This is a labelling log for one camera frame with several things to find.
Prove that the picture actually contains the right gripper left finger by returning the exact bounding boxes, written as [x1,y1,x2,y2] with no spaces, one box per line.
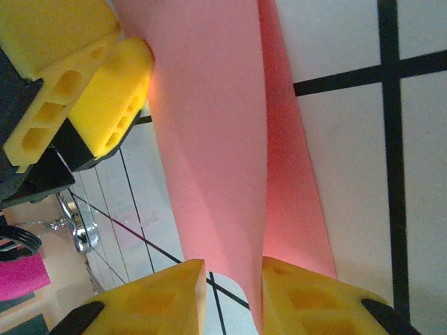
[48,258,207,335]

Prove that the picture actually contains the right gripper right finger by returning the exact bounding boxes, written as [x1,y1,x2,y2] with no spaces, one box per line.
[261,256,423,335]

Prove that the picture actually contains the pink cloth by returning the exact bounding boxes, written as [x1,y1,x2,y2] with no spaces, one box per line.
[111,0,338,335]

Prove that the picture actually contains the pink sponge ball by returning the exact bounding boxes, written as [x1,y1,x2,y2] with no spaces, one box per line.
[0,253,52,302]

